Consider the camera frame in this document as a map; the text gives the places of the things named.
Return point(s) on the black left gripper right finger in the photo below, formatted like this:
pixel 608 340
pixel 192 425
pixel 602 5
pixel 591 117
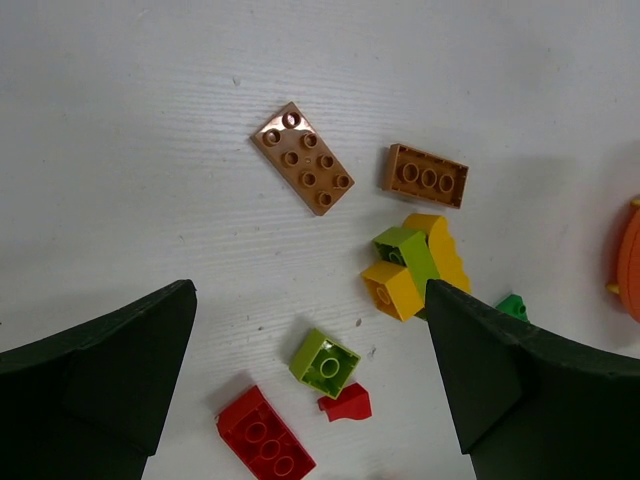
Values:
pixel 527 403

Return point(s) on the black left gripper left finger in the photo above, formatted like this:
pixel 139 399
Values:
pixel 91 402

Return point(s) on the dark green lego plate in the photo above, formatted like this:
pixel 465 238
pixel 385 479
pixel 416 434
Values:
pixel 514 306

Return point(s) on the red rectangular lego brick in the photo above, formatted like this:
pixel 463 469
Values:
pixel 259 437

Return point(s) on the small red sloped lego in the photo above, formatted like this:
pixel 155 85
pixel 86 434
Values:
pixel 353 403

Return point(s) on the lime green square lego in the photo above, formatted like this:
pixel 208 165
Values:
pixel 323 364

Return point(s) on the yellow curved lego piece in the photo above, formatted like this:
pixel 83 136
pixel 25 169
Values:
pixel 442 247

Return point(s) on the yellow square lego brick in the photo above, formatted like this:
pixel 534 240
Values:
pixel 393 290

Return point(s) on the orange round divided container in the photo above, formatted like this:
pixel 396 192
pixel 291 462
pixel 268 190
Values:
pixel 626 281

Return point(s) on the lime green long lego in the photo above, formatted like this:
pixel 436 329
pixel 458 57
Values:
pixel 408 247

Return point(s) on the brown upside-down lego plate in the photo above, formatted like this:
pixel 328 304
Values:
pixel 424 176

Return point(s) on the brown studded lego plate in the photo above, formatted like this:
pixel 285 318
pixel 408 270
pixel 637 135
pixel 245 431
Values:
pixel 297 151

